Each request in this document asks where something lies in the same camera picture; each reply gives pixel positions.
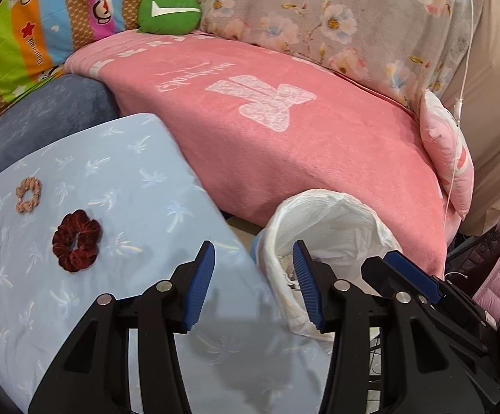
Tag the grey floral blanket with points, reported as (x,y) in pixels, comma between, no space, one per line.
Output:
(340,8)

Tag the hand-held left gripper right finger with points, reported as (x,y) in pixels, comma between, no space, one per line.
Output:
(306,284)

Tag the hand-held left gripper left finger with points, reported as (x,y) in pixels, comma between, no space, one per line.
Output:
(198,284)

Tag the beige dotted scrunchie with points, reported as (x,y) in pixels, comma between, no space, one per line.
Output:
(38,187)

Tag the dark red velvet scrunchie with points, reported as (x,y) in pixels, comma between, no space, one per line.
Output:
(62,246)

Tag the colourful cartoon pillow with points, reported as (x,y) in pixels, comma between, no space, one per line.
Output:
(38,30)

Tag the pink blanket with white print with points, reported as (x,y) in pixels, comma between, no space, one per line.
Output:
(276,159)

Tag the bin with white plastic bag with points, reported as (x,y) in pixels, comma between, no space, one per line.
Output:
(340,215)

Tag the light blue printed cloth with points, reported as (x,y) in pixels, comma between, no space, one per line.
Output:
(103,159)

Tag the green round cushion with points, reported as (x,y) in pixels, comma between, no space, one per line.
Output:
(163,19)

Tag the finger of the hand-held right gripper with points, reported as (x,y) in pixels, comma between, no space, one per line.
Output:
(414,278)

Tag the pink pillow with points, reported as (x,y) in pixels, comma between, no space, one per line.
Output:
(444,146)

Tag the blue-grey cushion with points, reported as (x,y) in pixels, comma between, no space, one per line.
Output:
(38,116)

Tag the pink quilted jacket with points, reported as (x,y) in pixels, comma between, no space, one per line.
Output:
(491,233)

